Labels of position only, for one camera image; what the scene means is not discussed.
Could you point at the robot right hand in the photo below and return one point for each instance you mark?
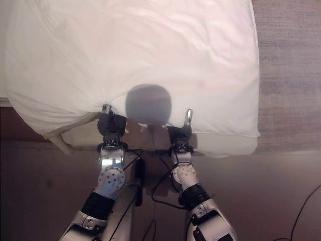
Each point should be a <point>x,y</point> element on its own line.
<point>181,133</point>

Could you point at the white duvet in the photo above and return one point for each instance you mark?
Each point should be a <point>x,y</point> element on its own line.
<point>140,57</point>

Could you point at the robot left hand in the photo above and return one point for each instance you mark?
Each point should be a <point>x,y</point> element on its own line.
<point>111,125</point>

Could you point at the robot right arm silver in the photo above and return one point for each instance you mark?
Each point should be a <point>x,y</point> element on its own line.
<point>186,175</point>

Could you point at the robot body black part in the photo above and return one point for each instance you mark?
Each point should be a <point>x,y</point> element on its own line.
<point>140,175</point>

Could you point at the robot left arm silver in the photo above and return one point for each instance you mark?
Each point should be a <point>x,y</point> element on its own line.
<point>110,175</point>

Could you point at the bed mattress with white sheet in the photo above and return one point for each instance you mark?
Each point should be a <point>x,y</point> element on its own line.
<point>75,135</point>

